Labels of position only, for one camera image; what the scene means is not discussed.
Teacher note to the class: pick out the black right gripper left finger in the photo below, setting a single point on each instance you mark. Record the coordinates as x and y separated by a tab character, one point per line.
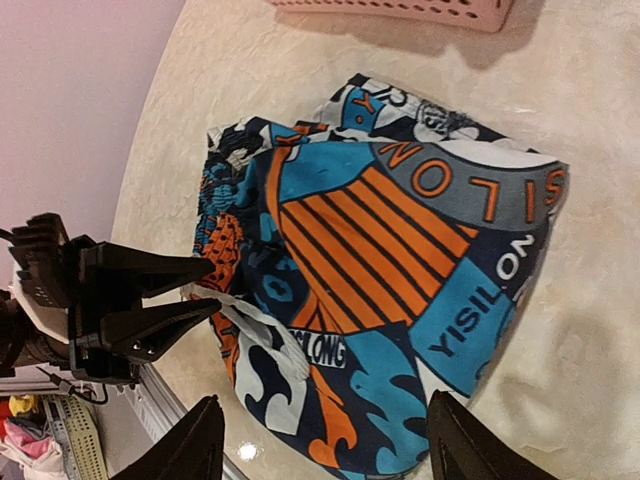
191	450

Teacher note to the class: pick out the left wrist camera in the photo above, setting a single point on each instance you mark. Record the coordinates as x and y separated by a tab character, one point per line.
39	282

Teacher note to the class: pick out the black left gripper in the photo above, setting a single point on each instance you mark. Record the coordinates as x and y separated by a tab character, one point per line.
109	331

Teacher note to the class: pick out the orange patterned garment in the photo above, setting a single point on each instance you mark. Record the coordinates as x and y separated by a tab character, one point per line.
365	259

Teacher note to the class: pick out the colourful clutter under table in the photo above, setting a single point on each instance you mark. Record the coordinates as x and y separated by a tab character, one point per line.
49	437

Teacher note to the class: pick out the aluminium front rail frame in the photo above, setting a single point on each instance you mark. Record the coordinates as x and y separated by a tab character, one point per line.
155	405

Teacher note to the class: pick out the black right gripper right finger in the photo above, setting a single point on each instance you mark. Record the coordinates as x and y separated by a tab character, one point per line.
461	447

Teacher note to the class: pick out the pink perforated plastic basket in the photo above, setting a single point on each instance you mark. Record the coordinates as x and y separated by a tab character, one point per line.
480	15

